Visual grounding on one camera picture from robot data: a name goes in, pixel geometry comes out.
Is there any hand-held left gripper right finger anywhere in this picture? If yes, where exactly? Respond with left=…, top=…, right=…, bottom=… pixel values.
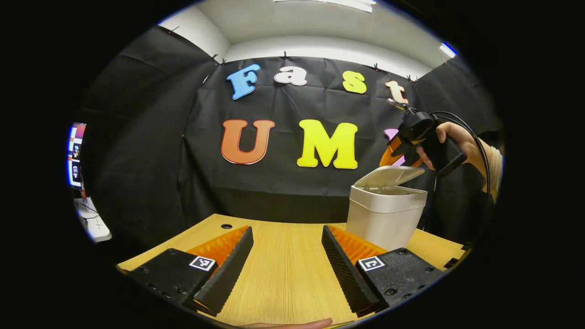
left=321, top=224, right=445, bottom=316

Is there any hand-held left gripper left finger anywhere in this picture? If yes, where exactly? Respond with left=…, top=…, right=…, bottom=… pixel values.
left=128, top=226, right=254, bottom=317

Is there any white desktop garbage bin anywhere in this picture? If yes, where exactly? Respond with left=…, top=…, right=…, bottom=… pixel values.
left=346, top=165, right=428, bottom=252

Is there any wooden desktop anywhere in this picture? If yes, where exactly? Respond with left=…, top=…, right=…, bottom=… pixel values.
left=118, top=213, right=467, bottom=327

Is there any white side table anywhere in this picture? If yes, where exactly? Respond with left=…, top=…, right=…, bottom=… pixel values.
left=73, top=196, right=112, bottom=243

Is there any black backdrop cloth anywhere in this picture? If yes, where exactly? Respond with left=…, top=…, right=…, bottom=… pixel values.
left=75, top=25, right=503, bottom=249

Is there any long ceiling light panel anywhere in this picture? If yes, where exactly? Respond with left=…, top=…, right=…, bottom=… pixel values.
left=274, top=0, right=378, bottom=14

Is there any computer monitor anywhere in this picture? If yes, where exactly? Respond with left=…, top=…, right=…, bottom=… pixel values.
left=67, top=122, right=88, bottom=190

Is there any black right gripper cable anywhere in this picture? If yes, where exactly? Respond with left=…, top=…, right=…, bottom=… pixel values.
left=430, top=111, right=492, bottom=197

